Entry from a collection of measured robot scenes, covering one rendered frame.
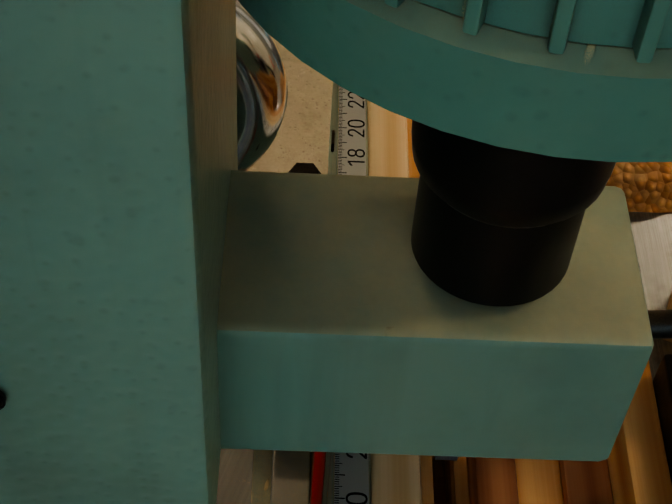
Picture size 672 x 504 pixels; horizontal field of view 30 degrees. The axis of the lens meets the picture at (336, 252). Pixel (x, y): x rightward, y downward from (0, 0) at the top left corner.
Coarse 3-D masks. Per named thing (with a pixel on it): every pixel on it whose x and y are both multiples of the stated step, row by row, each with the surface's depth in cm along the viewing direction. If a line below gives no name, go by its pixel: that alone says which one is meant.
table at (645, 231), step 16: (640, 224) 65; (656, 224) 65; (640, 240) 64; (656, 240) 64; (640, 256) 63; (656, 256) 63; (640, 272) 62; (656, 272) 62; (656, 288) 62; (656, 304) 61; (656, 352) 59; (656, 368) 59
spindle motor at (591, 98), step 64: (256, 0) 27; (320, 0) 25; (384, 0) 24; (448, 0) 23; (512, 0) 23; (576, 0) 22; (640, 0) 22; (320, 64) 26; (384, 64) 25; (448, 64) 24; (512, 64) 23; (576, 64) 23; (640, 64) 23; (448, 128) 25; (512, 128) 24; (576, 128) 24; (640, 128) 24
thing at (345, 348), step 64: (256, 192) 42; (320, 192) 42; (384, 192) 42; (256, 256) 40; (320, 256) 40; (384, 256) 40; (576, 256) 41; (256, 320) 38; (320, 320) 38; (384, 320) 38; (448, 320) 39; (512, 320) 39; (576, 320) 39; (640, 320) 39; (256, 384) 40; (320, 384) 40; (384, 384) 40; (448, 384) 40; (512, 384) 40; (576, 384) 40; (256, 448) 43; (320, 448) 43; (384, 448) 43; (448, 448) 43; (512, 448) 43; (576, 448) 43
